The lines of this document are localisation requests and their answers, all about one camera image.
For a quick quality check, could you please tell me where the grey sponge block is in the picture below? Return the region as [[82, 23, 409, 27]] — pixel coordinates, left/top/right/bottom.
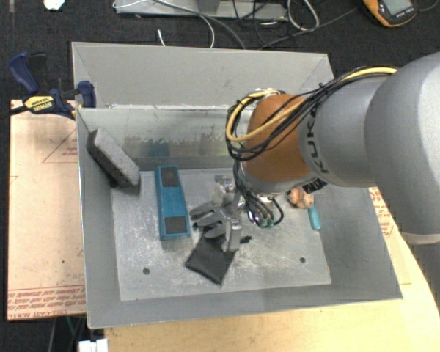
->
[[85, 128, 142, 191]]

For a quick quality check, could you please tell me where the brown cardboard board red print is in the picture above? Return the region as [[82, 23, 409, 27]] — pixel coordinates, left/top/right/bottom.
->
[[7, 99, 414, 322]]

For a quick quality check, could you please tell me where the grey and black glove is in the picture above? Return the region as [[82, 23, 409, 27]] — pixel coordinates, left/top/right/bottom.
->
[[184, 199, 251, 286]]

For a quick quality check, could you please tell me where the peach and teal small tool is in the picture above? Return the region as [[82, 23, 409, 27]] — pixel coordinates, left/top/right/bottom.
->
[[286, 186, 323, 232]]

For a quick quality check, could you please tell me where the blue flat block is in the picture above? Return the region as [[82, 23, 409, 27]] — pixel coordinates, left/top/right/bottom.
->
[[154, 165, 192, 242]]

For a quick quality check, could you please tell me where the grey metal bin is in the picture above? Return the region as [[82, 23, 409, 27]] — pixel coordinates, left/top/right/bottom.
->
[[71, 41, 403, 329]]

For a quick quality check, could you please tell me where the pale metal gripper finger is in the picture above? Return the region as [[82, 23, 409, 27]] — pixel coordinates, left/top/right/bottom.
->
[[213, 174, 239, 212], [221, 210, 244, 253]]

